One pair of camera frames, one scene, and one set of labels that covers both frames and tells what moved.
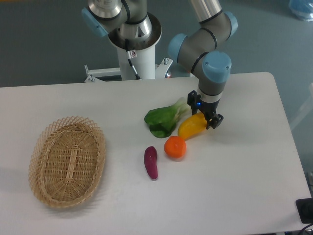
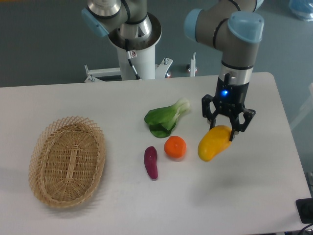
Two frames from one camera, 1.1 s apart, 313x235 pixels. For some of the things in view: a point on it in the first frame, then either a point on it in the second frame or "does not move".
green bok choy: (162, 121) does not move
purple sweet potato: (150, 162) does not move
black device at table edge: (304, 207) does not move
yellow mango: (192, 126) -> (213, 142)
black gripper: (194, 100) -> (230, 98)
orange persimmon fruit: (175, 148) does not move
